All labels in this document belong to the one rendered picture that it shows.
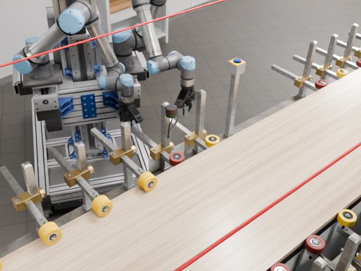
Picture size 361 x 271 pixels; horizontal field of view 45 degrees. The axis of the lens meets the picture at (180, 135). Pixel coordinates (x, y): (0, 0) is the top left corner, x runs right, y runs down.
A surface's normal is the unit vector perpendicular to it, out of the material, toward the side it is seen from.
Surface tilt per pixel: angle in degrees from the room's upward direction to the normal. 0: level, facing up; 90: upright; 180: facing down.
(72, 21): 85
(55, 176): 0
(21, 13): 90
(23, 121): 0
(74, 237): 0
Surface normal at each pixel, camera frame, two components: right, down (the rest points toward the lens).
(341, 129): 0.03, -0.79
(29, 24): 0.72, 0.43
